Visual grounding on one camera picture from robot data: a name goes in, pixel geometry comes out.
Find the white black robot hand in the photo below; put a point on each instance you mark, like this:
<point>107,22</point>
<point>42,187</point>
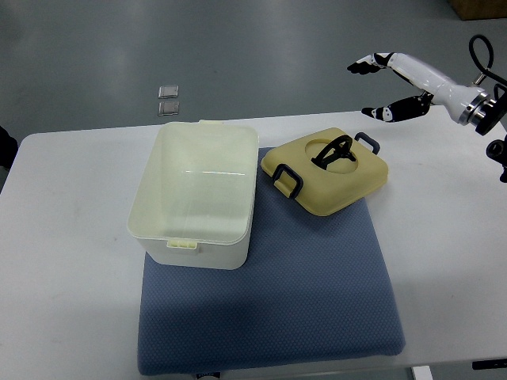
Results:
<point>461,101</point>

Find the yellow storage box lid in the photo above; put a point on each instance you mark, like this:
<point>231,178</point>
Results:
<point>326,171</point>

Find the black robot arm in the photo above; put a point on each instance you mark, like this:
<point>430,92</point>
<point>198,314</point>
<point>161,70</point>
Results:
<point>493,109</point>

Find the brown cardboard box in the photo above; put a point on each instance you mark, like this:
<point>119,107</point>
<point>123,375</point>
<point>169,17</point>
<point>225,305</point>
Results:
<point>472,10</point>

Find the white storage box base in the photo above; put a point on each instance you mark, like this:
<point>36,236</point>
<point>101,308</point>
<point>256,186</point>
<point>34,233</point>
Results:
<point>195,201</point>

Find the blue padded mat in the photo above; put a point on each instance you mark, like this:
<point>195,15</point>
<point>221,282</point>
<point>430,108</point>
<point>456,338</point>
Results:
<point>312,289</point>

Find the black table control panel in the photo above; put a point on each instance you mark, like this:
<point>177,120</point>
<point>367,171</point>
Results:
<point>492,364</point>

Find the white table leg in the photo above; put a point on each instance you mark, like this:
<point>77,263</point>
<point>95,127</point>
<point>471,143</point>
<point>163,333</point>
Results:
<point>422,373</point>

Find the lower floor socket plate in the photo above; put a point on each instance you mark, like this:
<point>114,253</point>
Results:
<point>168,108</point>

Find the floor socket plate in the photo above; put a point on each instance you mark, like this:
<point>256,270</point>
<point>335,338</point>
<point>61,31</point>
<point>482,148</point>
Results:
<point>168,108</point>
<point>168,91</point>

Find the upper floor socket plate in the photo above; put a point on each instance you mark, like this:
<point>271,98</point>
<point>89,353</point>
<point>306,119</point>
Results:
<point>168,91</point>

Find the dark object at left edge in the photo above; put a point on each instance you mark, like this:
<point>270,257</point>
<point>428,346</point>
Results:
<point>8,149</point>

